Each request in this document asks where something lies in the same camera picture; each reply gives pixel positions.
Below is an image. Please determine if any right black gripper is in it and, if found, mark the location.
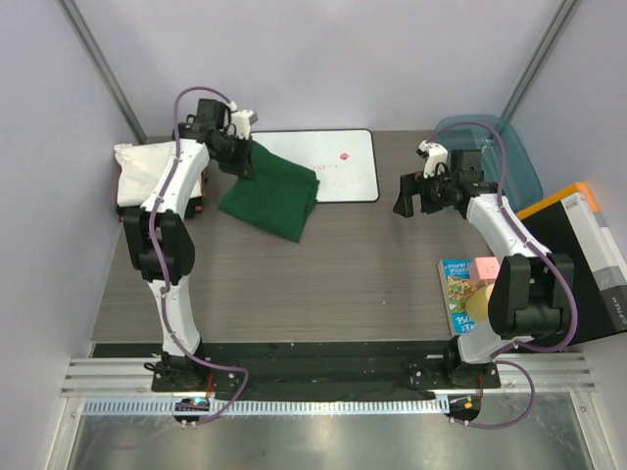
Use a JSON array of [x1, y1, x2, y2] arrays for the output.
[[394, 165, 458, 218]]

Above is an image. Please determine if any green polo t shirt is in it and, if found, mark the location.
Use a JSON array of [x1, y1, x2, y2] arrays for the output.
[[218, 142, 319, 243]]

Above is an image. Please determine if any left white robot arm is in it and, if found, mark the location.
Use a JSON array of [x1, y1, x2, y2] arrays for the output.
[[121, 99, 258, 392]]

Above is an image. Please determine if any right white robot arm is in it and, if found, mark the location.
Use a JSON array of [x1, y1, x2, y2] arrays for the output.
[[393, 141, 578, 389]]

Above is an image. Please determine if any white board mat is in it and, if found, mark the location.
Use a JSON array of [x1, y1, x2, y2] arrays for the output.
[[254, 129, 380, 203]]

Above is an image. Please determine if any colourful picture book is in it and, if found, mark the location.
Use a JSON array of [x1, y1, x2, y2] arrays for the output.
[[438, 258, 480, 336]]

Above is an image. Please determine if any teal plastic bin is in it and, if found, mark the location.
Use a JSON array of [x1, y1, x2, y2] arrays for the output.
[[435, 115, 543, 212]]

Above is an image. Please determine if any pink block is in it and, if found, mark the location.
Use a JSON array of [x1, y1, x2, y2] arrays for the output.
[[468, 257, 500, 288]]

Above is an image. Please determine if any yellow cup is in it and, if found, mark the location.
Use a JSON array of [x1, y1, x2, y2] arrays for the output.
[[465, 284, 494, 323]]

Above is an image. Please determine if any black orange file box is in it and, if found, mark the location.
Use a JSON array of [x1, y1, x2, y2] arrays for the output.
[[517, 182, 626, 345]]

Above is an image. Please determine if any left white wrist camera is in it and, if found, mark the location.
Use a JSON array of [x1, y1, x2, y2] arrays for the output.
[[226, 101, 258, 140]]

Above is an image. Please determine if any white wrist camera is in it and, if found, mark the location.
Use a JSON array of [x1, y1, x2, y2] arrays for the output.
[[226, 101, 258, 140], [416, 140, 449, 178]]

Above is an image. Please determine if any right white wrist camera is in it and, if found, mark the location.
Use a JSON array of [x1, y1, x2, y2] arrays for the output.
[[416, 140, 449, 178]]

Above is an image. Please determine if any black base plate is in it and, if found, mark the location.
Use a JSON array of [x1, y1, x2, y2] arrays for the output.
[[94, 341, 501, 399]]

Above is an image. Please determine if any aluminium rail frame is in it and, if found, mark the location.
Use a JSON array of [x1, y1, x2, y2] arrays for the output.
[[46, 342, 620, 469]]

